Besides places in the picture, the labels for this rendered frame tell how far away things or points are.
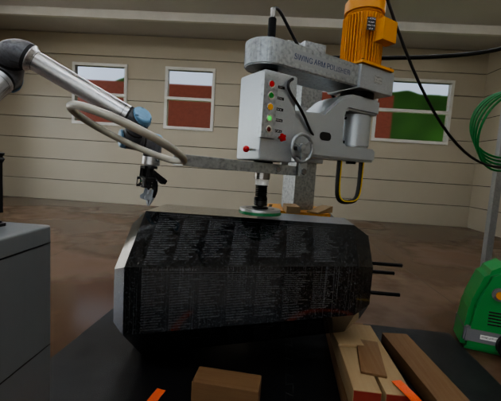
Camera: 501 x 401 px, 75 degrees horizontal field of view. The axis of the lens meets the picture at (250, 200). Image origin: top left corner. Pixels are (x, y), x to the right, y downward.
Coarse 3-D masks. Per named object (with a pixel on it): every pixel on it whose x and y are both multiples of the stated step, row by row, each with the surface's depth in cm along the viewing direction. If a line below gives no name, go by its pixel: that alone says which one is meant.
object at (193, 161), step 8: (192, 160) 141; (200, 160) 143; (208, 160) 145; (216, 160) 148; (224, 160) 150; (232, 160) 152; (240, 160) 154; (216, 168) 148; (224, 168) 150; (232, 168) 152; (240, 168) 155; (248, 168) 157; (256, 168) 160; (264, 168) 162; (272, 168) 165; (280, 168) 166; (288, 168) 170; (296, 168) 173
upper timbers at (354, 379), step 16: (368, 336) 181; (336, 352) 173; (352, 352) 163; (384, 352) 164; (352, 368) 149; (352, 384) 138; (368, 384) 139; (384, 384) 139; (352, 400) 135; (368, 400) 135; (384, 400) 135; (400, 400) 134
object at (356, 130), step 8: (344, 120) 196; (352, 120) 193; (360, 120) 192; (368, 120) 194; (344, 128) 196; (352, 128) 193; (360, 128) 193; (368, 128) 195; (344, 136) 196; (352, 136) 193; (360, 136) 193; (368, 136) 197; (352, 144) 194; (360, 144) 194; (368, 144) 199
